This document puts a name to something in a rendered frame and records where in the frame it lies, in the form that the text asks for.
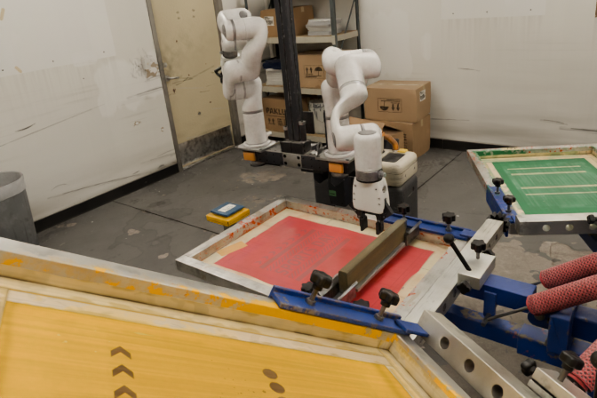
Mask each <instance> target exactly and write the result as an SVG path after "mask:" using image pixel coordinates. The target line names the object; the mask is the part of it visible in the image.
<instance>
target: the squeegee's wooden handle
mask: <svg viewBox="0 0 597 398"><path fill-rule="evenodd" d="M405 234H406V223H405V221H404V220H401V219H397V220H396V221H395V222H394V223H393V224H392V225H391V226H390V227H389V228H388V229H387V230H385V231H384V232H383V233H382V234H381V235H379V236H378V237H377V238H376V239H375V240H374V241H373V242H371V243H370V244H369V245H368V246H367V247H366V248H364V249H363V250H362V251H361V252H360V253H359V254H357V255H356V256H355V257H354V258H353V259H352V260H350V261H349V262H348V263H347V264H346V265H345V266H343V267H342V268H341V269H340V270H339V271H338V281H339V293H341V294H342V293H343V292H344V291H345V290H346V289H347V288H348V287H349V286H350V285H352V284H353V283H354V282H355V281H357V282H358V283H360V282H361V281H362V280H363V279H364V278H365V277H366V276H367V275H368V274H369V273H370V272H371V271H372V270H373V269H374V268H375V267H376V266H377V265H378V264H380V263H381V262H382V261H383V260H384V259H385V258H386V257H387V256H388V255H389V254H390V253H391V252H392V251H393V250H394V249H395V248H396V247H397V246H398V245H399V244H401V243H405V242H404V235H405ZM358 283H357V284H358ZM357 284H356V285H357ZM356 285H355V286H356Z"/></svg>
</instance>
